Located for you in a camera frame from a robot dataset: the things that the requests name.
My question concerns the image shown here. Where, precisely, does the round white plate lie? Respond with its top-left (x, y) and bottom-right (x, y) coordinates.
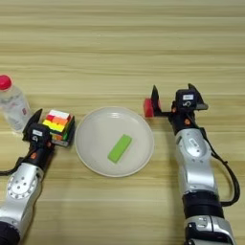
top-left (74, 106), bottom-right (155, 178)

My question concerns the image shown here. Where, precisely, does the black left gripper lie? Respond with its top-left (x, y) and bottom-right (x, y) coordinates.
top-left (22, 108), bottom-right (77, 170)

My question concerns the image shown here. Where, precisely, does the small red cube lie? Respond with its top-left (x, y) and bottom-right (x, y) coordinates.
top-left (143, 97), bottom-right (155, 119)

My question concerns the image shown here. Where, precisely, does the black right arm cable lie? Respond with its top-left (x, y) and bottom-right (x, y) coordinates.
top-left (200, 127), bottom-right (242, 208)

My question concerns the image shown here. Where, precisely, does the clear bottle with red cap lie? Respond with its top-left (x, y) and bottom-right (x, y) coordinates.
top-left (0, 75), bottom-right (33, 133)

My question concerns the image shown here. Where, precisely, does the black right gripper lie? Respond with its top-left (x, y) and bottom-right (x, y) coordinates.
top-left (150, 82), bottom-right (210, 135)

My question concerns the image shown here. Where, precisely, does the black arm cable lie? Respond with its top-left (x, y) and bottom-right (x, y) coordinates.
top-left (0, 154), bottom-right (34, 177)
top-left (200, 127), bottom-right (242, 208)

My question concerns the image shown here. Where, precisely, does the green rectangular block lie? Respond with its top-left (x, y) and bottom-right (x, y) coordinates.
top-left (106, 133), bottom-right (133, 165)

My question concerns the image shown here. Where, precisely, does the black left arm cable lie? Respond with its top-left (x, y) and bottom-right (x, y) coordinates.
top-left (0, 154), bottom-right (34, 177)

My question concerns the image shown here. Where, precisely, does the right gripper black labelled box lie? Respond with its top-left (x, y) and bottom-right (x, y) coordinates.
top-left (175, 89), bottom-right (200, 111)

